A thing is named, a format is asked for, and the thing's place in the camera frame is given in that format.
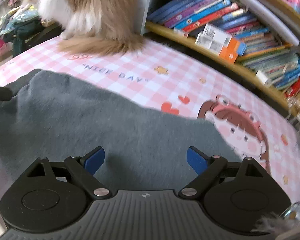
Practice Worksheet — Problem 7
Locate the white foam tube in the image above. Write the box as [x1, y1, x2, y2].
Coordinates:
[240, 0, 300, 46]

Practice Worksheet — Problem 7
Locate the white power adapter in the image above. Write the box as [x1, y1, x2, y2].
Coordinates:
[255, 70, 272, 87]

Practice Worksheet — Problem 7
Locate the white orange box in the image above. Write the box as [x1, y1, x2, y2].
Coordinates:
[195, 33, 239, 63]
[203, 23, 247, 56]

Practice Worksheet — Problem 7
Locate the row of leaning blue books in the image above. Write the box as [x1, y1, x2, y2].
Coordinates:
[147, 0, 270, 39]

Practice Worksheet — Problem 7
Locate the grey sweatshirt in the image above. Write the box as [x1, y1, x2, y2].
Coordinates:
[0, 70, 239, 191]

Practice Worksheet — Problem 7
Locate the pile of clothes background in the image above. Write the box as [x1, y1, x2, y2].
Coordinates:
[0, 4, 62, 57]

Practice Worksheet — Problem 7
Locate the white orange box upper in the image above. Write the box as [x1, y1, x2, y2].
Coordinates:
[203, 23, 247, 56]

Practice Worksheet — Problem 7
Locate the black left gripper tip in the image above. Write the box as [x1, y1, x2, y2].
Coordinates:
[0, 87, 13, 101]

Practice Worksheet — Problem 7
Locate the fluffy orange white cat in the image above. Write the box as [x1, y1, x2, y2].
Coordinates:
[22, 0, 143, 56]

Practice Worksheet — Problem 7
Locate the pink checkered table mat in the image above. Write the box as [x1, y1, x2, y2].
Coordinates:
[0, 38, 300, 201]

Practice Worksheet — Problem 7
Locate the white orange box lower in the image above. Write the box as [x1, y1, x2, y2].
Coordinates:
[195, 33, 239, 63]

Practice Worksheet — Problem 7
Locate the wooden bookshelf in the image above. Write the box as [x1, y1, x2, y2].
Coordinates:
[137, 0, 300, 117]

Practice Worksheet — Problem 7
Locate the red book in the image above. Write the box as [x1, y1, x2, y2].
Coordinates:
[285, 77, 300, 98]

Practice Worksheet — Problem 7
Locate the stack of flat magazines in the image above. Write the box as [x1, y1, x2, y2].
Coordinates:
[238, 45, 299, 74]

